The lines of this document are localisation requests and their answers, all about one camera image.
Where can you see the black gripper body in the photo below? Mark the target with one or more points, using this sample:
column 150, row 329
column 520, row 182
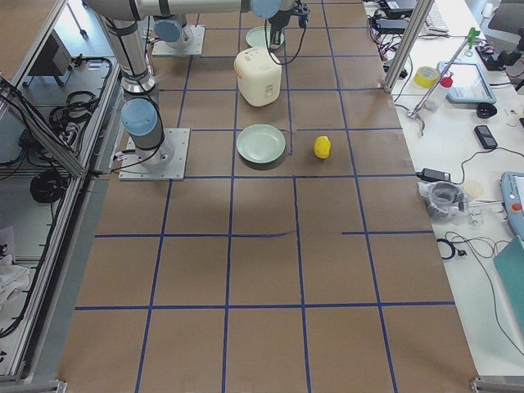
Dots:
column 277, row 23

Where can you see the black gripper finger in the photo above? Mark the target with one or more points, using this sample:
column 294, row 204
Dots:
column 275, row 36

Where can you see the white rice cooker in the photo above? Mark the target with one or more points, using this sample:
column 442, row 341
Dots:
column 258, row 76

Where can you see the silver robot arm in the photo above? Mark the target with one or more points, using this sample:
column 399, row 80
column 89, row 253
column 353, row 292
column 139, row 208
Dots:
column 173, row 30
column 140, row 114

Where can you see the mint green plate far side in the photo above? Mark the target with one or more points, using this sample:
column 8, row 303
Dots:
column 260, row 36

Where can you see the mint green plate near potato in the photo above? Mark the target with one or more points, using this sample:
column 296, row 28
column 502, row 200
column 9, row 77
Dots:
column 260, row 143

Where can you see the yellow toy potato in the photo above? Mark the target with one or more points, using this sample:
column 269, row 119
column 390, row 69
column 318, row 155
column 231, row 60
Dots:
column 322, row 147

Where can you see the yellow tape roll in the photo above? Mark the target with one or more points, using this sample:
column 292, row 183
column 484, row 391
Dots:
column 426, row 76

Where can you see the metal clamp rod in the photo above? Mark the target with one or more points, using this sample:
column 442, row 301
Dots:
column 468, row 41

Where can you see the red small cap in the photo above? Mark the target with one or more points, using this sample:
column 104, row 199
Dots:
column 446, row 81

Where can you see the blue teach pendant tablet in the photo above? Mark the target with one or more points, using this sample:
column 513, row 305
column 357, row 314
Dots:
column 470, row 86

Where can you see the black power adapter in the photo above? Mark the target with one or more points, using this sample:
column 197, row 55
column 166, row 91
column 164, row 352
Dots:
column 433, row 175

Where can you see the grey control box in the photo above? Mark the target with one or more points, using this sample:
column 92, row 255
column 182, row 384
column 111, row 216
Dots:
column 54, row 60

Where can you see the black phone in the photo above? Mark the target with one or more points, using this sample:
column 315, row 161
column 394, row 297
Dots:
column 485, row 137

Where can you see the plastic bag with black parts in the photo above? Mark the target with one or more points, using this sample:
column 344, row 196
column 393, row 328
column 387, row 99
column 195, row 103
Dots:
column 444, row 201

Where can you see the teal box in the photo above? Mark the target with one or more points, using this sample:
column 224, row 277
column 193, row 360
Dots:
column 509, row 265

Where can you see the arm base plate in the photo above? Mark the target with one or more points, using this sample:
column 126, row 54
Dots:
column 194, row 48
column 169, row 162

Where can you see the aluminium frame post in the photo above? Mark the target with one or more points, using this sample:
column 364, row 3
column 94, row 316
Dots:
column 415, row 24

